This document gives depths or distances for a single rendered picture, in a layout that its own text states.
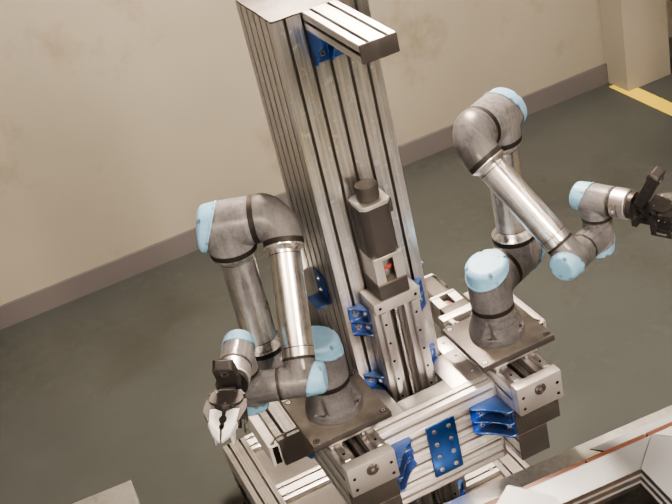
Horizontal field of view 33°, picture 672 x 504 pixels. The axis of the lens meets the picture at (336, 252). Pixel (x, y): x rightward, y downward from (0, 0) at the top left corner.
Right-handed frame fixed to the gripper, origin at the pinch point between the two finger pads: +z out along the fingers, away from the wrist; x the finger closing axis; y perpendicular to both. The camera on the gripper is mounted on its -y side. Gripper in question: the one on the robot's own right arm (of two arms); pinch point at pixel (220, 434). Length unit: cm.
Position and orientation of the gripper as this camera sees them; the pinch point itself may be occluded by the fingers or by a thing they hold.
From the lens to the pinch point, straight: 231.5
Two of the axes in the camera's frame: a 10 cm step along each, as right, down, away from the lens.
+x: -10.0, 0.5, 0.6
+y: 0.7, 8.5, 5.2
